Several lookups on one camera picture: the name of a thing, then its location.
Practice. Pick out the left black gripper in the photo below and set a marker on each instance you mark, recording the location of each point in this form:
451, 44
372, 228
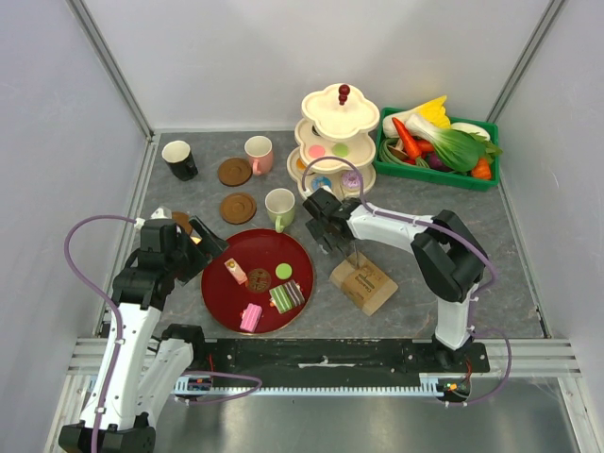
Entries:
209, 248

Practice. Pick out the blue white orange donut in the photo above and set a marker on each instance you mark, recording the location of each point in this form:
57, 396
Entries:
319, 182

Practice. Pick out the red layered cake slice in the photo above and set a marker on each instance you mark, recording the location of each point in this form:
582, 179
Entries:
236, 271

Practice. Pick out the purple sprinkled donut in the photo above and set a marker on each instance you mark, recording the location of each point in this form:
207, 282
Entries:
351, 181

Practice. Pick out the orange glazed donut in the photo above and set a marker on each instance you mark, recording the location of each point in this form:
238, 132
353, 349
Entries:
301, 167

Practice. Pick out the pink sandwich cookie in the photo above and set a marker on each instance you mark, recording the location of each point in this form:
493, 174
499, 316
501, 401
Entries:
316, 151

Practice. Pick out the green sandwich cookie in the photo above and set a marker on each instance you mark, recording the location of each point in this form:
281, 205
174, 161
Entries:
340, 150
284, 271

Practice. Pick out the metal serving tongs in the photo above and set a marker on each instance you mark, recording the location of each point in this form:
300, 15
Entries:
351, 254

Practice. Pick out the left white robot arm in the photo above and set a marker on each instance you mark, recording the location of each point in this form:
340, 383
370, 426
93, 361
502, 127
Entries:
127, 397

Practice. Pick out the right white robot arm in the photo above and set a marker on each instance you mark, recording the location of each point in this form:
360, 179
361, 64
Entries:
449, 257

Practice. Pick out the brown wooden coaster left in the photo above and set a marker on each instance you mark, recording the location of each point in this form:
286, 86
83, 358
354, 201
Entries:
183, 220

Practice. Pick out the brown wooden coaster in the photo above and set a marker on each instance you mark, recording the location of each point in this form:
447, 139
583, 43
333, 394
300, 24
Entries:
238, 208
183, 220
234, 172

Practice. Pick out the light green mug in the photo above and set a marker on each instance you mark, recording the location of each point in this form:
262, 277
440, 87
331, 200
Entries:
280, 206

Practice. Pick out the brown wooden coaster near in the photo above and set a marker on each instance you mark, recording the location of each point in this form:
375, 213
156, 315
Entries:
238, 208

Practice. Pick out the dark red round tray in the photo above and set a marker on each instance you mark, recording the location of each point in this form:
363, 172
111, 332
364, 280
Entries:
258, 251

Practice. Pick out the brown wooden coaster far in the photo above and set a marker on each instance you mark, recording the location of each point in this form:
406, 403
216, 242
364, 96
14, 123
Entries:
234, 172

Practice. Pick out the pink mug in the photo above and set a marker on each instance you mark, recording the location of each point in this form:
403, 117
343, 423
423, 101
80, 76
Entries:
260, 154

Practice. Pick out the cream three-tier dessert stand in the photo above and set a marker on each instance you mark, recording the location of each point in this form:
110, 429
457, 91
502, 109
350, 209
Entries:
341, 114

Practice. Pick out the brown layered cake slice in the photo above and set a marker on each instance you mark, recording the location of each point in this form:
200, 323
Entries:
294, 293

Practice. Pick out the green layered cake slice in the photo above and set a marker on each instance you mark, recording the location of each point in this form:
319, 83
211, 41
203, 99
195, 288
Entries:
280, 299

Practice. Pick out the pink layered cake slice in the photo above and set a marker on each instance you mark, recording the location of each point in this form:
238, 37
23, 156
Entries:
250, 318

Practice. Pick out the wooden block with label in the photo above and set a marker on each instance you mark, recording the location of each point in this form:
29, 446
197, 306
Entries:
367, 286

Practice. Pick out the black mug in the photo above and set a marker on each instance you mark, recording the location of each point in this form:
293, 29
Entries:
178, 156

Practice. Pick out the green plastic vegetable crate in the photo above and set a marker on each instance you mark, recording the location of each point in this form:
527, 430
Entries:
392, 160

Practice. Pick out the toy purple eggplant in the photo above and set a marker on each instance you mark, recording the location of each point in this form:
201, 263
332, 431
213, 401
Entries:
435, 163

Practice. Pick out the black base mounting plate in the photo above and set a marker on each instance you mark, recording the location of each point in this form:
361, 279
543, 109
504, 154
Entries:
336, 363

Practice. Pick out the toy yellow corn cabbage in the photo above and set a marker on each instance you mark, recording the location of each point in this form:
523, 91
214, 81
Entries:
434, 111

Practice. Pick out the toy bok choy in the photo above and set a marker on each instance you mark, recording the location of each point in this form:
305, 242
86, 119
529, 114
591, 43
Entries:
458, 150

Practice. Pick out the small orange toy carrot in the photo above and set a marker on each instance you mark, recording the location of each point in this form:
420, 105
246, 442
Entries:
482, 170

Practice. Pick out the toy white radish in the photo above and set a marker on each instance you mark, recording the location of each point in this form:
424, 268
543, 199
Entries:
472, 129

